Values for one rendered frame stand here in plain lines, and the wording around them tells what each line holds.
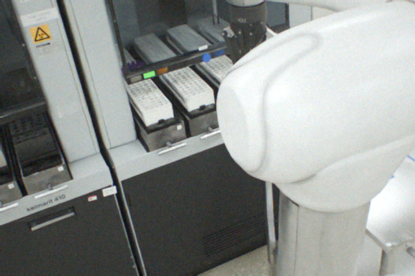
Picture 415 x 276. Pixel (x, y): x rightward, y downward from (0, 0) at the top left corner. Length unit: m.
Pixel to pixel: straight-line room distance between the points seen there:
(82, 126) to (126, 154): 0.17
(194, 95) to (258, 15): 0.73
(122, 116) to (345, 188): 1.30
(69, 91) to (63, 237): 0.51
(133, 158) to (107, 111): 0.18
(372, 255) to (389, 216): 0.65
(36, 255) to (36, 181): 0.30
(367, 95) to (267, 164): 0.10
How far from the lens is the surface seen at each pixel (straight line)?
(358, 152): 0.46
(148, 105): 1.72
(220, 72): 1.85
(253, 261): 2.29
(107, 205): 1.79
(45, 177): 1.67
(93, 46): 1.60
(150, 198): 1.83
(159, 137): 1.70
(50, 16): 1.55
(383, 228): 1.28
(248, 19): 1.04
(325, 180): 0.47
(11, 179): 1.66
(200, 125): 1.74
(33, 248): 1.83
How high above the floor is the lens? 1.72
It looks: 34 degrees down
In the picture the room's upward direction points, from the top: 8 degrees counter-clockwise
